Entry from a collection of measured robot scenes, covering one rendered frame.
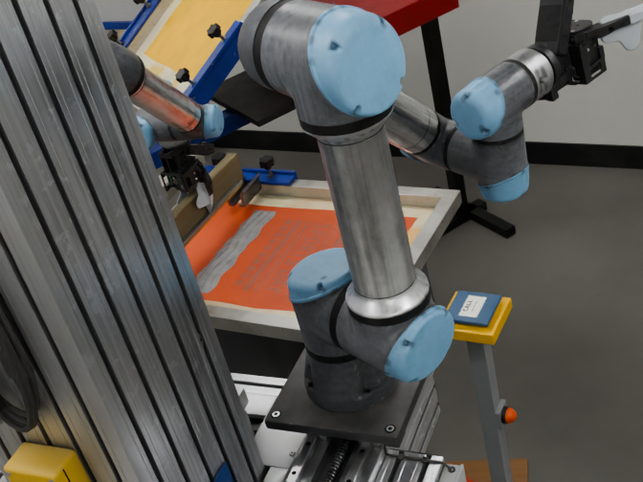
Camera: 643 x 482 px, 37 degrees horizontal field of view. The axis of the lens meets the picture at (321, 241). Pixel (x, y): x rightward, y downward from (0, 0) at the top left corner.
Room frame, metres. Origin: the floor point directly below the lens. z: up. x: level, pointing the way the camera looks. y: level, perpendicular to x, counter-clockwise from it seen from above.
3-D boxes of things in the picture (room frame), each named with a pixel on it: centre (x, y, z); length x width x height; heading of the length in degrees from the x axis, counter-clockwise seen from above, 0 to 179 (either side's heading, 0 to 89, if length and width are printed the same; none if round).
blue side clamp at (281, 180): (2.40, 0.16, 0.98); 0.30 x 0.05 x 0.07; 55
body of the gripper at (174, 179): (2.12, 0.28, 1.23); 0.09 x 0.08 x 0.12; 145
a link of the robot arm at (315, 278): (1.16, 0.00, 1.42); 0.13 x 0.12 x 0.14; 34
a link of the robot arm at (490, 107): (1.21, -0.28, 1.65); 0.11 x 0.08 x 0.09; 124
